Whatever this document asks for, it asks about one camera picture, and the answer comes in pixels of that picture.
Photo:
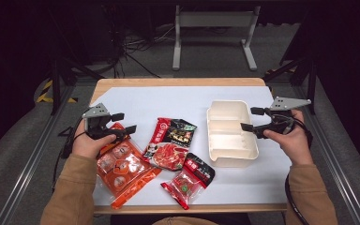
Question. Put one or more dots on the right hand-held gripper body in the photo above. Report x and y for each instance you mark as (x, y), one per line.
(279, 122)

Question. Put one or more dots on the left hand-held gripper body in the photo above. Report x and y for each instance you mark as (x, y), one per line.
(97, 124)

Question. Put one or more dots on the white compartment box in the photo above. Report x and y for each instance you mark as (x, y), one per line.
(231, 134)

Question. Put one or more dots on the large orange seasoning packet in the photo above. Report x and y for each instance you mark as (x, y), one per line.
(123, 165)

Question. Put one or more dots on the red and black soup base packet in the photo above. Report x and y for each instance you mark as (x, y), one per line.
(172, 140)

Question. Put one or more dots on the small red and black packet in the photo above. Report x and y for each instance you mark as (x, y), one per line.
(189, 181)

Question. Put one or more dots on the person's left hand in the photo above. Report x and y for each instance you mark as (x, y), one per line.
(87, 146)

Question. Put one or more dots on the person's right hand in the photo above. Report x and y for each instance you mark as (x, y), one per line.
(295, 146)

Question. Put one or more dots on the white paper sheet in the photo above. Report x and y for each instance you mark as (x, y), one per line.
(175, 103)

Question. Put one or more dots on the black metal stand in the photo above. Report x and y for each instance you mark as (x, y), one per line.
(311, 81)
(55, 81)

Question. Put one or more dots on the aluminium rail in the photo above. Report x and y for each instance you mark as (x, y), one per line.
(28, 168)
(340, 168)

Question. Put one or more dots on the grey metal stand frame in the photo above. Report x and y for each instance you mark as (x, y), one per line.
(215, 19)

